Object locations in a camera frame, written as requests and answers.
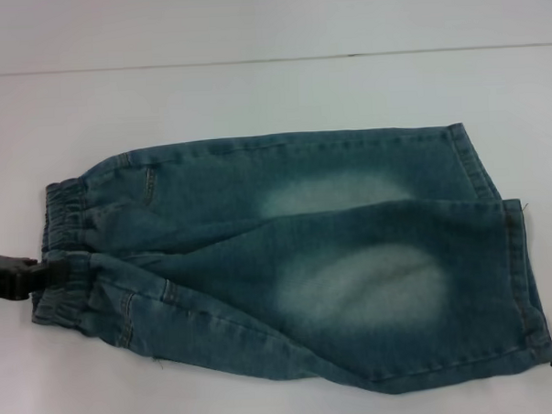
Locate blue denim shorts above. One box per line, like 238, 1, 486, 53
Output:
24, 119, 552, 412

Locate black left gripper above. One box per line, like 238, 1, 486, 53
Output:
0, 246, 72, 303

